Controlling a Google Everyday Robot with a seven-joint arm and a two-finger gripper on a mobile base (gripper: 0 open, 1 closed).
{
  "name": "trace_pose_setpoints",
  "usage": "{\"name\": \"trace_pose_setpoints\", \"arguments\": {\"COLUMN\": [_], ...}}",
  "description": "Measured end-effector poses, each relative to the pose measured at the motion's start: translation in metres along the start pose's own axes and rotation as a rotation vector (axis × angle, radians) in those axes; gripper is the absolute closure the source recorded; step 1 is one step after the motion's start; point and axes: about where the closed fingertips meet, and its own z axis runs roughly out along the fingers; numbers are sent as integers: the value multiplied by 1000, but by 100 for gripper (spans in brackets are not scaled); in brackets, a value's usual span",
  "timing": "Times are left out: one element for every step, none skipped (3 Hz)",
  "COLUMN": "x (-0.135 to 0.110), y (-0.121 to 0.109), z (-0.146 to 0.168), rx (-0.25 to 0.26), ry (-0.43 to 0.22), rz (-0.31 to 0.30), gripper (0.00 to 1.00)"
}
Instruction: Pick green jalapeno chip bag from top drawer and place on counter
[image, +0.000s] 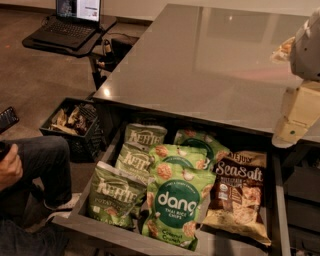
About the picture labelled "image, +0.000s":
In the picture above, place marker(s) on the open grey drawer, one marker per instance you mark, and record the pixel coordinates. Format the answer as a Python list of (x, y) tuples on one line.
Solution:
[(122, 242)]

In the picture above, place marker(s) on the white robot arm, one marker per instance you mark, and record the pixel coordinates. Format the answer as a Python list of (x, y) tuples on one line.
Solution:
[(303, 50)]

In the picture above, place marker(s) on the back green Dang chip bag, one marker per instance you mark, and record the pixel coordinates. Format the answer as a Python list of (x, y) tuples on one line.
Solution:
[(201, 139)]

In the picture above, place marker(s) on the middle green Dang chip bag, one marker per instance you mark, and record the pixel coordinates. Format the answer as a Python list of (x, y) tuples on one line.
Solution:
[(186, 156)]

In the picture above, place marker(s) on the black laptop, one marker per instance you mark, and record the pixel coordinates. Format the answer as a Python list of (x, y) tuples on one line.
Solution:
[(74, 23)]

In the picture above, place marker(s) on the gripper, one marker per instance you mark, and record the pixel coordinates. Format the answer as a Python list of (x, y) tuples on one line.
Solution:
[(307, 55)]

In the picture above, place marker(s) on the person's hand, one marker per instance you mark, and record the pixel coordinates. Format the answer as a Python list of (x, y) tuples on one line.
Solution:
[(11, 170)]

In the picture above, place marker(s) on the brown sea salt chip bag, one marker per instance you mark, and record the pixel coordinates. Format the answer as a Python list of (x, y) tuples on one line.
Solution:
[(236, 197)]

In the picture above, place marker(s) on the middle green Kettle chip bag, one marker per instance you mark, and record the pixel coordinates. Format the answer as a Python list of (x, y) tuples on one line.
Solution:
[(134, 160)]

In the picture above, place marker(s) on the front green Kettle chip bag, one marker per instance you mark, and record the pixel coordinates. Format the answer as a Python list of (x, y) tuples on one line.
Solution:
[(115, 197)]

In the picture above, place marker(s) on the green dang chip bag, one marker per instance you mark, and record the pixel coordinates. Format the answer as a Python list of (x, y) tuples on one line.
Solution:
[(186, 156), (201, 139), (174, 198)]

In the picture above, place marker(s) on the green kettle chip bag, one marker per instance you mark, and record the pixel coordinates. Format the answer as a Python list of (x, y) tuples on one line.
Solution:
[(145, 134), (134, 160), (115, 197)]

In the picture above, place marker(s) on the black plastic crate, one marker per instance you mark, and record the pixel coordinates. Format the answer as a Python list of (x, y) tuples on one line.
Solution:
[(82, 148)]

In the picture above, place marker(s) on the black laptop stand table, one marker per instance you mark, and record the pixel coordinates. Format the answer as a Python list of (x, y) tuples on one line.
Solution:
[(85, 50)]

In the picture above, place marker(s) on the snack wrappers in crate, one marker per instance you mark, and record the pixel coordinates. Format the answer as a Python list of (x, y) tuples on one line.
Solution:
[(74, 120)]

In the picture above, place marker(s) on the front green Dang chip bag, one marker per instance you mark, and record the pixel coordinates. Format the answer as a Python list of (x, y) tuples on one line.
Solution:
[(174, 198)]

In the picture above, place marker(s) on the person's leg in jeans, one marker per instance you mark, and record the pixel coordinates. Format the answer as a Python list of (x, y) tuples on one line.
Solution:
[(44, 157)]

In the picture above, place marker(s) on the white sneaker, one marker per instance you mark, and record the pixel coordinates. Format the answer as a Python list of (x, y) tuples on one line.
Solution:
[(65, 206)]

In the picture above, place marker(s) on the back green Kettle chip bag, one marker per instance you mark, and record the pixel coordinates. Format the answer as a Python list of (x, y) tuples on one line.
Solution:
[(145, 134)]

